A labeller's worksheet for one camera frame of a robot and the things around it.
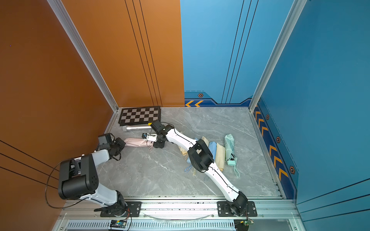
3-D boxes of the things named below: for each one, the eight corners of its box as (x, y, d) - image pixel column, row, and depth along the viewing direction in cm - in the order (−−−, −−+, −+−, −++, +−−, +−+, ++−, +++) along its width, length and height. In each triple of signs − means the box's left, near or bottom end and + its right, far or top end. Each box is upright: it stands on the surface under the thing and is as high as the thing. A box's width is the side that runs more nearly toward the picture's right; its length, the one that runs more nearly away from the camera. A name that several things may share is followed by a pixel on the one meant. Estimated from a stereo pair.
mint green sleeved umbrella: (227, 176, 86) (228, 173, 82) (222, 137, 104) (224, 133, 100) (237, 177, 86) (239, 174, 82) (231, 137, 103) (233, 134, 100)
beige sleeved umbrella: (215, 170, 88) (215, 168, 85) (216, 145, 99) (216, 143, 96) (224, 171, 87) (225, 169, 84) (224, 146, 98) (225, 144, 96)
